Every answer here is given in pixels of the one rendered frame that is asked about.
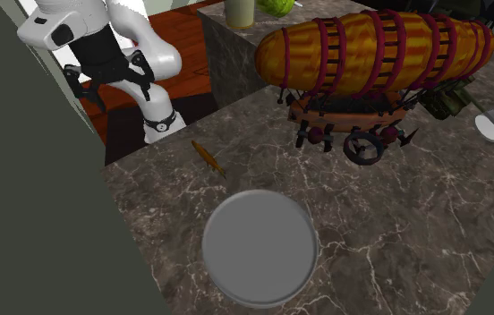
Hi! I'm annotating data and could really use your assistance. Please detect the pale green cup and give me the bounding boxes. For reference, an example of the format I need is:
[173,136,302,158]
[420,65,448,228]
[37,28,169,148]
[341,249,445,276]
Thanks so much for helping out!
[223,0,256,30]

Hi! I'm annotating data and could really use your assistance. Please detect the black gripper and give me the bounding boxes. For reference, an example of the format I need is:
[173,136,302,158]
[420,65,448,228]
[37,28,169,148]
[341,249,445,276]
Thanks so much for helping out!
[63,23,157,113]

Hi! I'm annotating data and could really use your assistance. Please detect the dark green toy vehicle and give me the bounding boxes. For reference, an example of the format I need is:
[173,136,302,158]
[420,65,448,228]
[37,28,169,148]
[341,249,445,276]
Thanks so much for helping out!
[418,76,490,122]

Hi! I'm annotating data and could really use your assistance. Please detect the grey round plate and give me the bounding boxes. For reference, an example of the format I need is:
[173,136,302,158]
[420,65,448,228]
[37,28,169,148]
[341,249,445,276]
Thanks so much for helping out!
[201,188,319,310]

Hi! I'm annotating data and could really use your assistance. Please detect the orange pen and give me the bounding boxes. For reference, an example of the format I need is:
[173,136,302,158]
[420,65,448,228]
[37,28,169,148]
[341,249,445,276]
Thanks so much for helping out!
[191,139,227,181]

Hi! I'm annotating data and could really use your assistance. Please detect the orange toy airship red bands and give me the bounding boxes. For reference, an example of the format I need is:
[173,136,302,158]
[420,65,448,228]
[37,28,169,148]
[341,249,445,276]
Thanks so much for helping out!
[253,9,494,166]

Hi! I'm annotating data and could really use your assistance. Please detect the green round fruit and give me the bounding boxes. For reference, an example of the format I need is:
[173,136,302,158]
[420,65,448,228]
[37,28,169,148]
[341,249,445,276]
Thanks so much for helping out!
[255,0,296,19]

